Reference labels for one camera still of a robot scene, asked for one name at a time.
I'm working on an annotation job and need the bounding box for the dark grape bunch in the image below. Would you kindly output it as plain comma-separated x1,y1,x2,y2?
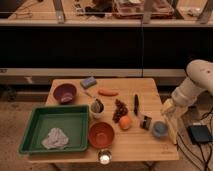
113,99,128,123

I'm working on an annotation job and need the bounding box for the orange fruit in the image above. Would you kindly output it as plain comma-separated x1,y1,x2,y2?
119,115,132,130

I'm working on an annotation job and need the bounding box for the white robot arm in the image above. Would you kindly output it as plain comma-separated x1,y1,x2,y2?
161,59,213,115

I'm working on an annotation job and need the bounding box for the white cup with utensils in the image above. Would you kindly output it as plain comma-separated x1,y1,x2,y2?
90,99,104,119

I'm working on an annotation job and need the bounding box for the orange bowl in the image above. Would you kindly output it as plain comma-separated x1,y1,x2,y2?
88,122,115,149

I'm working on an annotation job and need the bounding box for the blue sponge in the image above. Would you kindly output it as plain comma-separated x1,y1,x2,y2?
80,77,97,89

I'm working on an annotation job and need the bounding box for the purple bowl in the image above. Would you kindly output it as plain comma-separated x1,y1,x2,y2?
53,83,77,104

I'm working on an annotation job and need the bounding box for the clear glass cup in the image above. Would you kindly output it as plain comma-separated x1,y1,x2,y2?
98,149,112,165

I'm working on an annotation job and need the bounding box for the orange carrot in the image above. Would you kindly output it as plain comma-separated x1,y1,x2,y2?
98,89,119,96

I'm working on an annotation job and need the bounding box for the small black box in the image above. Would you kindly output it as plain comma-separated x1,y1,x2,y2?
140,115,152,130

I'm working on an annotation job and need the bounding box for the yellow banana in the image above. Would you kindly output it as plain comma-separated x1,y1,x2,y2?
165,107,188,145

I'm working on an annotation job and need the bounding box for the wooden stick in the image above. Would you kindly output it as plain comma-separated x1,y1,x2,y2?
84,90,94,99

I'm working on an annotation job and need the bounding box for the green plastic tray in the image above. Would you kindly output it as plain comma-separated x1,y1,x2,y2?
19,105,89,154

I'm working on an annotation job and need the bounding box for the crumpled white cloth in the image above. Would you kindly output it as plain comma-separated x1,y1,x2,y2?
42,128,69,149

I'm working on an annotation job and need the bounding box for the black foot pedal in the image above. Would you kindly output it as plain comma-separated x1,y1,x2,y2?
187,125,212,144

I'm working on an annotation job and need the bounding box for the wooden table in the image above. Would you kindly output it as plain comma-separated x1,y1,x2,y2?
28,78,179,163

